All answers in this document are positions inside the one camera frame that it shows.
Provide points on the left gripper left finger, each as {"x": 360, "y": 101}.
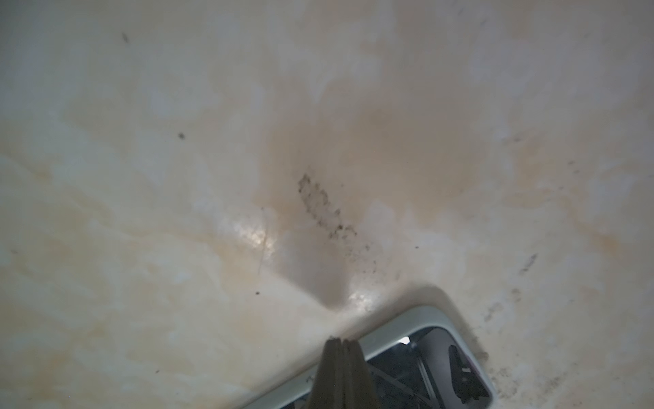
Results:
{"x": 327, "y": 391}

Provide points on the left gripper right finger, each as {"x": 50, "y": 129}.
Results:
{"x": 359, "y": 392}

